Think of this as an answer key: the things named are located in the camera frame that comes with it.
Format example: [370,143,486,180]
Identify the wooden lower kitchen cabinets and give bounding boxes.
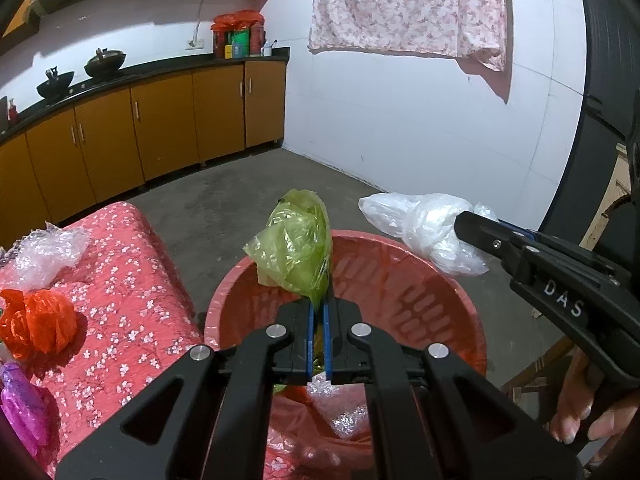
[0,57,288,241]

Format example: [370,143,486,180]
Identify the red plastic bag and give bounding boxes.
[265,395,376,480]

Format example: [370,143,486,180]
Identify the red bag on canisters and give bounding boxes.
[210,9,266,32]

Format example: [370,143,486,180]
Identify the small bubble wrap piece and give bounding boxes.
[307,375,371,438]

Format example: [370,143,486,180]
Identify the white plastic bag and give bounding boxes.
[358,192,498,276]

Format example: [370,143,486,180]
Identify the purple plastic bag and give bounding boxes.
[0,360,51,461]

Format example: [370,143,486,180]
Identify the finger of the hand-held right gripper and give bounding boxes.
[497,219,542,241]
[454,211,532,287]

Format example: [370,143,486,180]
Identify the person's right hand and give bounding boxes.
[547,347,633,443]

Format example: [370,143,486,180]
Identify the red plastic basket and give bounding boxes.
[204,230,488,480]

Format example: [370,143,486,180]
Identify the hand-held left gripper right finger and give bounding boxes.
[322,296,583,480]

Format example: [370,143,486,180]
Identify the white power cable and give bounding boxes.
[191,0,217,43]

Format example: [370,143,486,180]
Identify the large bubble wrap sheet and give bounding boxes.
[10,222,91,291]

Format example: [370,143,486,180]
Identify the red floral tablecloth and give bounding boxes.
[0,201,206,480]

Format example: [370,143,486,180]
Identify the wooden upper cabinet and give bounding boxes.
[0,0,41,56]

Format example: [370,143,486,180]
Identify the green plastic bag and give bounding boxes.
[244,189,333,311]

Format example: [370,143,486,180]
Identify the black wok with lid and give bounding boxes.
[84,47,127,78]

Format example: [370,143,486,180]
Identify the black ribbed curved object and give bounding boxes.
[542,0,640,253]

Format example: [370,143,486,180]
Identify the black kitchen countertop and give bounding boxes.
[0,46,291,146]

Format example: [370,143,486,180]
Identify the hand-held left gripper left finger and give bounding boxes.
[55,297,321,480]

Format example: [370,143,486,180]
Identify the orange plastic bag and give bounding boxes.
[0,287,78,361]

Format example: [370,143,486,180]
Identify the pink floral hanging cloth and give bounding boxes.
[307,0,525,72]

